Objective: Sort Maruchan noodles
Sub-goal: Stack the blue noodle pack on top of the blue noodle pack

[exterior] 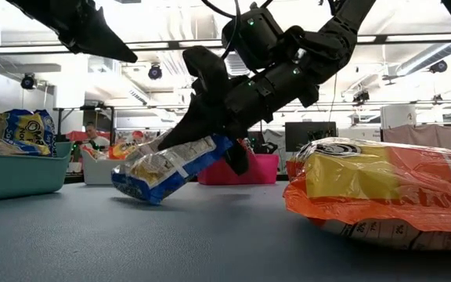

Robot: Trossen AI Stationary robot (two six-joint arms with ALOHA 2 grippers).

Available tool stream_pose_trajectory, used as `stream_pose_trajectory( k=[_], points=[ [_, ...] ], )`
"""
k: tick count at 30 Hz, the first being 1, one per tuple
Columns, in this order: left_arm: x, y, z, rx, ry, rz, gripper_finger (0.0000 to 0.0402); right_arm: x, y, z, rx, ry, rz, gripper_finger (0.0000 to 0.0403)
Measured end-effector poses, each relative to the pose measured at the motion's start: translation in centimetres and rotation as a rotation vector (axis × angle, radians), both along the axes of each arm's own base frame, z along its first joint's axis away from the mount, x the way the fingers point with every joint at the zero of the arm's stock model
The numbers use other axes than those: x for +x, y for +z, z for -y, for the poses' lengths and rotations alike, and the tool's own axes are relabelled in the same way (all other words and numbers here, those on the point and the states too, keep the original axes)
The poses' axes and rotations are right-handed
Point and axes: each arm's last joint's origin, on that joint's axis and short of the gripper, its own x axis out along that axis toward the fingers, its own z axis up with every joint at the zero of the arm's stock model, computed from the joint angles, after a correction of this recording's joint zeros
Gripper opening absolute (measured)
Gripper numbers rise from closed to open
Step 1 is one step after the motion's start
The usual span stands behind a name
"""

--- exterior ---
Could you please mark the black ceiling spotlight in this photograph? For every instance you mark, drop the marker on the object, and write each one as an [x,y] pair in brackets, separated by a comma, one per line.
[439,66]
[360,96]
[27,81]
[155,72]

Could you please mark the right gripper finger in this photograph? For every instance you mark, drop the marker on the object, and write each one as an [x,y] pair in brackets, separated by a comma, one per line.
[238,160]
[206,78]

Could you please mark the silver ceiling duct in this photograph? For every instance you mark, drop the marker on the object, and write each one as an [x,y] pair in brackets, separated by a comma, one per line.
[425,60]

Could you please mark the white cabinet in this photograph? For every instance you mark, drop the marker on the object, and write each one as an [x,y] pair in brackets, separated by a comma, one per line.
[397,116]

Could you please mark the blue Maruchan noodle pack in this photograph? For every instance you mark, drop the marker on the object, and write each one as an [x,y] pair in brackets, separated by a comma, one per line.
[2,148]
[29,129]
[163,172]

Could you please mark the pink plastic bin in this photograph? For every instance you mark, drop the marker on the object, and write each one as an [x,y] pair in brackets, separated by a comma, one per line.
[260,172]

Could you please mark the draped pinkish cloth cover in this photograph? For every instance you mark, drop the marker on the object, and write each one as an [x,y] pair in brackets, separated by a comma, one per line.
[421,135]

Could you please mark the white plastic bin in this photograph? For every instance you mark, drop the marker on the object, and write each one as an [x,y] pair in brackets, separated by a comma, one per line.
[96,172]

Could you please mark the person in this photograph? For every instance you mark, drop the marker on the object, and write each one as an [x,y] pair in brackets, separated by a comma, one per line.
[92,137]

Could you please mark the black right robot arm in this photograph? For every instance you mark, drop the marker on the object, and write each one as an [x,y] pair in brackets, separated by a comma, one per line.
[339,31]

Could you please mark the teal plastic bin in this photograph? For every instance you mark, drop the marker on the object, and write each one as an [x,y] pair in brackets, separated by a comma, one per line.
[18,176]

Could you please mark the black computer monitor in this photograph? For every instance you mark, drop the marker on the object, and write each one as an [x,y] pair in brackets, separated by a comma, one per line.
[307,133]

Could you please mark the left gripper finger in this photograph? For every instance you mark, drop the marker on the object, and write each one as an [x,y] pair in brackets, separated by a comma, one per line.
[96,39]

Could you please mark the red cloth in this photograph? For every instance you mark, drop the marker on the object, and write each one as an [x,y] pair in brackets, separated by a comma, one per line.
[74,136]

